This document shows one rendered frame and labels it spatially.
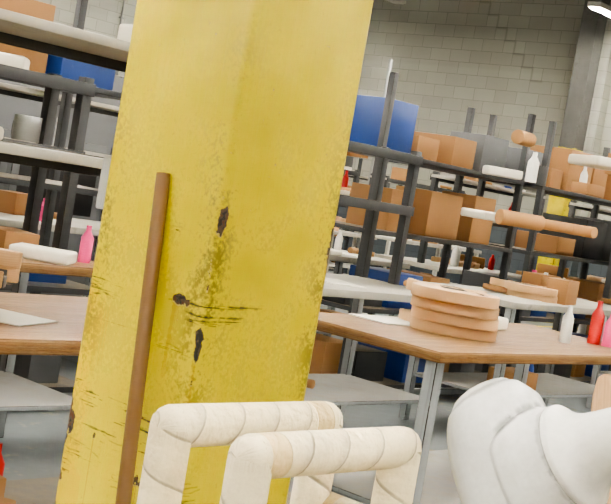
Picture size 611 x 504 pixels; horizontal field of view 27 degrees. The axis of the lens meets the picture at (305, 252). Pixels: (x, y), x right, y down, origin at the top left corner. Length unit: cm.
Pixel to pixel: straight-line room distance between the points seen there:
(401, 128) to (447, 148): 63
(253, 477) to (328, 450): 7
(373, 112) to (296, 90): 641
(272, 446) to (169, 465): 9
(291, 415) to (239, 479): 15
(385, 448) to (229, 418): 12
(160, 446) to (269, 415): 10
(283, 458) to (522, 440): 35
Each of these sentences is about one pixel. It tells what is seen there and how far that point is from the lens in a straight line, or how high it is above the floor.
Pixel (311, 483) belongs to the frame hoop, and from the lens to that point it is 103.
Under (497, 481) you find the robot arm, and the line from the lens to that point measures 117.
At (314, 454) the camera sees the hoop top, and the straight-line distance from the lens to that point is 89.
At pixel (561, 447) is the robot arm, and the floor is 119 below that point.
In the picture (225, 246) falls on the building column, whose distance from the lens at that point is 189.
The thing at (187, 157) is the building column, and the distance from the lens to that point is 194.
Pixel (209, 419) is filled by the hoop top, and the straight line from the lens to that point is 92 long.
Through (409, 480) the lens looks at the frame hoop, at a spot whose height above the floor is 117.
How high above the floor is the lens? 138
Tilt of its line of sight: 3 degrees down
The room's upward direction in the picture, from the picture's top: 10 degrees clockwise
